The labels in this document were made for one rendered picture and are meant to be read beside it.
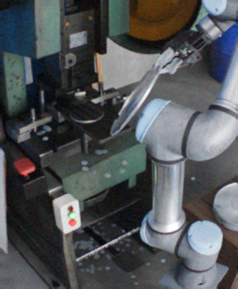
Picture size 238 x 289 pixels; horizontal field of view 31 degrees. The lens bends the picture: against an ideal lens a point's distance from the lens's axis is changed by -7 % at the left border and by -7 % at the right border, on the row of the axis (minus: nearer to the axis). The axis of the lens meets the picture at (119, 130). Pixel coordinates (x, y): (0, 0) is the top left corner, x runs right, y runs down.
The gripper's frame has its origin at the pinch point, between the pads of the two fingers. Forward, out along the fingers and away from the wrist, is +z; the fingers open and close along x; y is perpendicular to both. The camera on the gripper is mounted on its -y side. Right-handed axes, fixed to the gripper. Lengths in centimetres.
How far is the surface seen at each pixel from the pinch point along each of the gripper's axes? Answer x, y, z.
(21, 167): -11, 14, 51
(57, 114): -5.7, -18.0, 44.0
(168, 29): 2.4, -31.0, -6.4
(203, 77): 115, -213, 31
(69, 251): 28, 12, 73
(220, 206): 68, -8, 25
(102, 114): 5.1, -14.7, 30.6
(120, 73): 56, -190, 72
